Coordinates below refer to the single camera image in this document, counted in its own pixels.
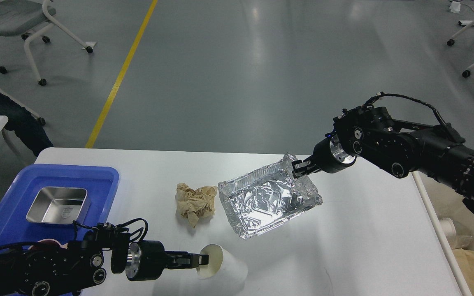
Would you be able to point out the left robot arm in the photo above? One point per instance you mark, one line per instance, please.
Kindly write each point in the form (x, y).
(46, 269)

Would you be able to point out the beige plastic bin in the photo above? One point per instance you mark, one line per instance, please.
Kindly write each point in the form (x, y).
(441, 201)

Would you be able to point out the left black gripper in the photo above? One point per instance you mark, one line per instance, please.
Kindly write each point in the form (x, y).
(147, 260)

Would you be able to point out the aluminium foil tray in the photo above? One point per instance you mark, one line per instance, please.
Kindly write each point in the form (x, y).
(267, 198)

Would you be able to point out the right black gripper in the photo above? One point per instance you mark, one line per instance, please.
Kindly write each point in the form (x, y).
(328, 156)

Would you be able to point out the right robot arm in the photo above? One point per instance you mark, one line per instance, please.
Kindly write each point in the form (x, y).
(398, 147)

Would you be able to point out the pink HOME mug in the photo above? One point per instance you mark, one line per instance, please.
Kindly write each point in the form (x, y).
(47, 244)

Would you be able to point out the clear plastic bottle in bin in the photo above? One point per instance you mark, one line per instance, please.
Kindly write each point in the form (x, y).
(457, 235)

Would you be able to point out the white paper cup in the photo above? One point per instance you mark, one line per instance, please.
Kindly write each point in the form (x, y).
(224, 273)

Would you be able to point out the stainless steel rectangular dish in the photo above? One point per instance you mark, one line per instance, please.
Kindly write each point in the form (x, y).
(59, 205)

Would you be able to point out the grey office chair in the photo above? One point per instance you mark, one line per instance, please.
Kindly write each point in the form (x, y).
(32, 19)

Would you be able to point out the person in dark trousers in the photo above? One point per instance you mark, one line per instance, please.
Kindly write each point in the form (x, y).
(28, 130)

